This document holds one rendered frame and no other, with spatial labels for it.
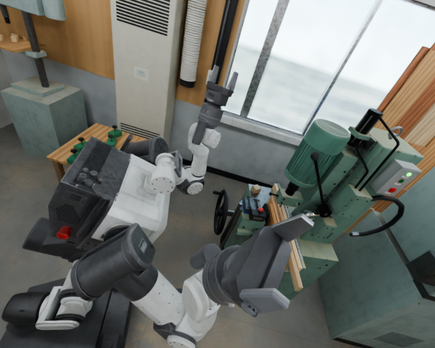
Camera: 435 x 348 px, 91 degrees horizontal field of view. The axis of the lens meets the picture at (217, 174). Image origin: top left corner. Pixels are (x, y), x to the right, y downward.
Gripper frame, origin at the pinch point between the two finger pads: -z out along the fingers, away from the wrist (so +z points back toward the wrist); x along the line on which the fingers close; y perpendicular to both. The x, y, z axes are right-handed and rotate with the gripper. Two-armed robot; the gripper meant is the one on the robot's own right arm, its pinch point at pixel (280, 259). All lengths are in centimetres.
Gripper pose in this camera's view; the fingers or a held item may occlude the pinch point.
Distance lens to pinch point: 29.7
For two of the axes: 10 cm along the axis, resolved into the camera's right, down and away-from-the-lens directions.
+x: 5.1, -5.8, 6.4
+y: 7.7, 6.4, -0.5
